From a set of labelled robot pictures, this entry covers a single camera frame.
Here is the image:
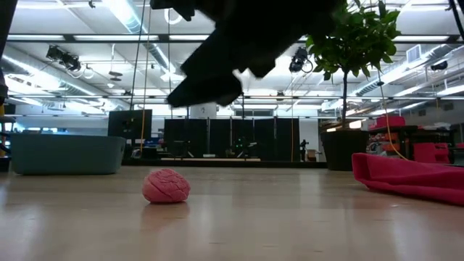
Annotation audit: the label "pink scaly lychee fruit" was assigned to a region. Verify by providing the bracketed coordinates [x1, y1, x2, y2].
[141, 167, 191, 204]

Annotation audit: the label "teal plastic tupperware tub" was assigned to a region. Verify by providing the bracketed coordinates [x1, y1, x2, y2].
[9, 133, 127, 175]

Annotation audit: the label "black overhead crossbar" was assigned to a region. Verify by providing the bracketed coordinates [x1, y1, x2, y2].
[6, 33, 464, 44]

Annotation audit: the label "white ceiling vent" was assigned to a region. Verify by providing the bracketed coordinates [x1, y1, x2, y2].
[405, 43, 423, 65]

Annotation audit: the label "yellow hanging cable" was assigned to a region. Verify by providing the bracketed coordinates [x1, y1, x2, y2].
[376, 68, 409, 160]

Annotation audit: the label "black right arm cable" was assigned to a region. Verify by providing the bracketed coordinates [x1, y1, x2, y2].
[448, 0, 464, 41]

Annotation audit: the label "black plant pot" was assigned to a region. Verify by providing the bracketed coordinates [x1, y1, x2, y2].
[320, 129, 370, 172]

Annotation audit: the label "black partition screens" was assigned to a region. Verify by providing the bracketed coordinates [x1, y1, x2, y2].
[163, 117, 301, 162]

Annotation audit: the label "white hanging ring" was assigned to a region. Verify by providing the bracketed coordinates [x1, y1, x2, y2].
[163, 7, 184, 25]

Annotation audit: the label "black ceiling projector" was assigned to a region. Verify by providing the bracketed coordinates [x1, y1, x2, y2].
[46, 45, 83, 73]

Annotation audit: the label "red storage box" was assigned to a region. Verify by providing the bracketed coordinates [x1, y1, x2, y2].
[368, 115, 407, 131]

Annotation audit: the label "black background monitor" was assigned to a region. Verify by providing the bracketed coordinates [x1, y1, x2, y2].
[107, 109, 153, 141]

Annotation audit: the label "red folded cloth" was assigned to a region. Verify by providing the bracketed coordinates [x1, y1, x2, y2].
[351, 152, 464, 207]

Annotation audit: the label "background robot green light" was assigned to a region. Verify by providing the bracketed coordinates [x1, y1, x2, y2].
[231, 136, 258, 159]

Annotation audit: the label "green leafy potted plant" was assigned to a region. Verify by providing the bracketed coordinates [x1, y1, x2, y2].
[304, 0, 402, 128]

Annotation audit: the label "black ceiling camera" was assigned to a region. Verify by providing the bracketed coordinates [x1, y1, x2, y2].
[289, 46, 313, 73]

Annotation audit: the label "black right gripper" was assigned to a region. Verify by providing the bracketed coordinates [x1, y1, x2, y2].
[166, 27, 309, 109]

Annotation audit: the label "red chair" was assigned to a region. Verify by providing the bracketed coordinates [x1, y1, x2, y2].
[413, 142, 450, 164]

